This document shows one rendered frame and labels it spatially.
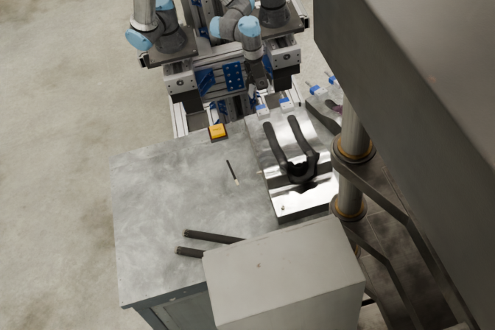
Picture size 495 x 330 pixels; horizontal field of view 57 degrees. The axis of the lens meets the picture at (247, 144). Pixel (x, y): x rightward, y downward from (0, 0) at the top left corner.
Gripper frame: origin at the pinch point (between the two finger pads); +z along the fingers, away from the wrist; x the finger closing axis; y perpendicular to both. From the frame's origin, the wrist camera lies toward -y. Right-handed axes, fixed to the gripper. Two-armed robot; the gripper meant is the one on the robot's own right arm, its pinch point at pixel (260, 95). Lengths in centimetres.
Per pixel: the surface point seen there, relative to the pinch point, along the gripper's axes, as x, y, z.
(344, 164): -2, -79, -53
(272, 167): 4.6, -31.3, 7.4
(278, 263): 17, -92, -46
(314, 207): -6, -48, 16
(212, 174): 27.9, -16.7, 20.9
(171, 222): 48, -33, 21
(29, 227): 148, 43, 101
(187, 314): 53, -58, 53
